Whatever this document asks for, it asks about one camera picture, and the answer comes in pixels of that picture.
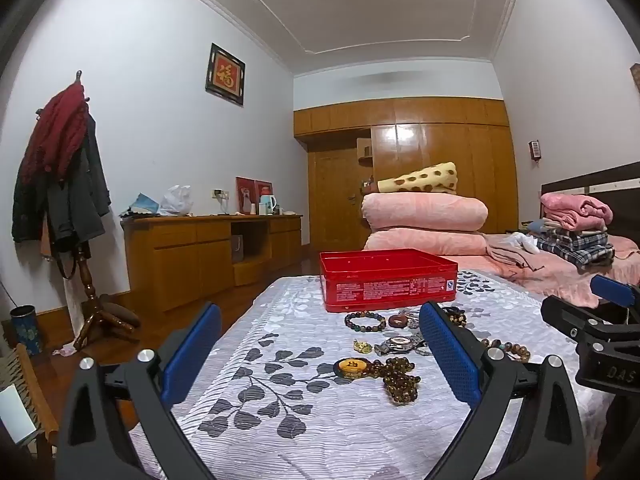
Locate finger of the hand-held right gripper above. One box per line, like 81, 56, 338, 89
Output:
541, 296, 623, 348
590, 274, 640, 313

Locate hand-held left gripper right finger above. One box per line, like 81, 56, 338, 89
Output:
419, 301, 588, 480

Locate wooden wardrobe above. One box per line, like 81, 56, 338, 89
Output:
293, 96, 518, 261

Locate pink bed sheet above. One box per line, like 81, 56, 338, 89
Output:
450, 232, 640, 308

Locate amber disc pendant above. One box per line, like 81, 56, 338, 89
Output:
332, 357, 368, 378

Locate brown bead necklace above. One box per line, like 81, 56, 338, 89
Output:
367, 357, 422, 407

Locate red tin box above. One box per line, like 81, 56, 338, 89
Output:
319, 248, 459, 314

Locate leaf-print grey tablecloth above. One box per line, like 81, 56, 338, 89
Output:
127, 269, 616, 480

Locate spotted yellow pillow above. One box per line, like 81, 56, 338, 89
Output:
377, 161, 458, 196

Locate silver wristwatch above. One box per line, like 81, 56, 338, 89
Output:
374, 334, 433, 358

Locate red knitted scarf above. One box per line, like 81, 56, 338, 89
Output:
22, 83, 88, 183

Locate white board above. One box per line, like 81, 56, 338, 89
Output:
0, 384, 37, 445

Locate thin pink folded quilt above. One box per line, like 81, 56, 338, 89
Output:
363, 228, 488, 257

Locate blue patterned vase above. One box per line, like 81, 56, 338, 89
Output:
10, 306, 43, 356

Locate wooden door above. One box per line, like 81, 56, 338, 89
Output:
307, 152, 373, 248

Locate thick pink folded quilt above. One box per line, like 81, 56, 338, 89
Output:
361, 192, 489, 233

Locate wooden coat rack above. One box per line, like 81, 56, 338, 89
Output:
35, 70, 138, 352

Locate wooden bead bracelet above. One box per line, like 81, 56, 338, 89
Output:
480, 338, 532, 363

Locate wooden sideboard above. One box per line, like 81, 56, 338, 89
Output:
120, 214, 304, 313

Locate dark bed headboard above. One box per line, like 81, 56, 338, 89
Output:
540, 161, 640, 241

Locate beige cloth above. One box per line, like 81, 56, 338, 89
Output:
482, 234, 543, 281

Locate dark grey coat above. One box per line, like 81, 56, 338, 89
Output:
45, 110, 112, 252

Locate framed red wall picture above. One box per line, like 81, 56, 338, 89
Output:
205, 43, 246, 106

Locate wooden chair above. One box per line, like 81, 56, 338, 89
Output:
0, 342, 58, 461

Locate black jacket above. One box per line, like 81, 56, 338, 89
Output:
11, 150, 51, 243

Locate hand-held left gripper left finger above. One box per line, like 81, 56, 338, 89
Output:
55, 302, 223, 480

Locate white plastic bag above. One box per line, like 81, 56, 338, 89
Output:
159, 185, 194, 216

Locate multicolour bead bracelet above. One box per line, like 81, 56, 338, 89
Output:
344, 311, 387, 332

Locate white cloth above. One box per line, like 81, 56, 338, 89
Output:
505, 231, 541, 255

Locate pink folded blanket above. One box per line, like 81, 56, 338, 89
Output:
540, 191, 614, 231

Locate plaid folded clothes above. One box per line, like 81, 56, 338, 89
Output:
537, 227, 616, 268

